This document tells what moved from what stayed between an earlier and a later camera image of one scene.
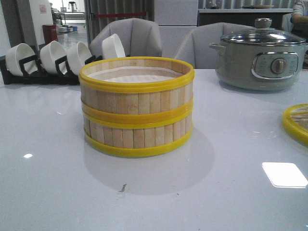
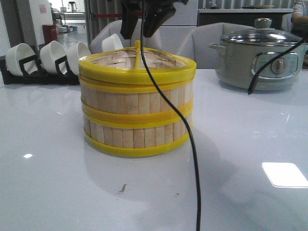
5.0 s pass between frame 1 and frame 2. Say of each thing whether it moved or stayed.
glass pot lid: stayed
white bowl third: stayed
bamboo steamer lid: moved
